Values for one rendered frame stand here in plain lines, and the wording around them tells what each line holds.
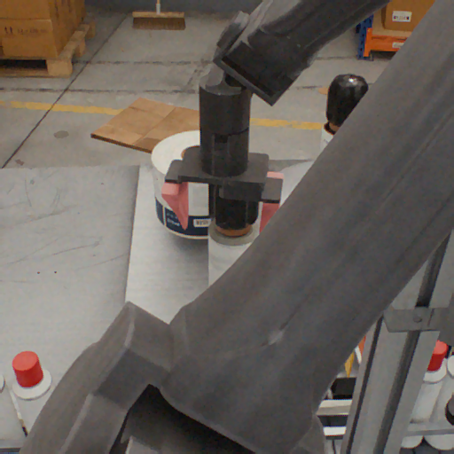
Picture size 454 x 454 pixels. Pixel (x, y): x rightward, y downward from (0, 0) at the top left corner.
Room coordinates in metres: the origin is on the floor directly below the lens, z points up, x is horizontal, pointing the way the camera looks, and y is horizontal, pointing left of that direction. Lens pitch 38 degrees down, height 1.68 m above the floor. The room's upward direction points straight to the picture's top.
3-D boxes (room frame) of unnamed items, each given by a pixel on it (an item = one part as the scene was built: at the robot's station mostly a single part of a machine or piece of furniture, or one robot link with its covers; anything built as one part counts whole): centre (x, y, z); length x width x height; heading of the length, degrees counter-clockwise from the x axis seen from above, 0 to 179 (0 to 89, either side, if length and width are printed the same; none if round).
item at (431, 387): (0.51, -0.27, 0.98); 0.05 x 0.05 x 0.20
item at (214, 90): (0.61, 0.00, 1.38); 0.07 x 0.06 x 0.07; 172
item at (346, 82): (1.10, -0.25, 1.04); 0.09 x 0.09 x 0.29
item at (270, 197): (0.59, -0.04, 1.25); 0.07 x 0.07 x 0.09; 81
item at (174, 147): (1.07, 0.05, 0.95); 0.20 x 0.20 x 0.14
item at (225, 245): (0.77, -0.02, 1.03); 0.09 x 0.09 x 0.30
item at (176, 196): (0.60, 0.03, 1.25); 0.07 x 0.07 x 0.09; 81
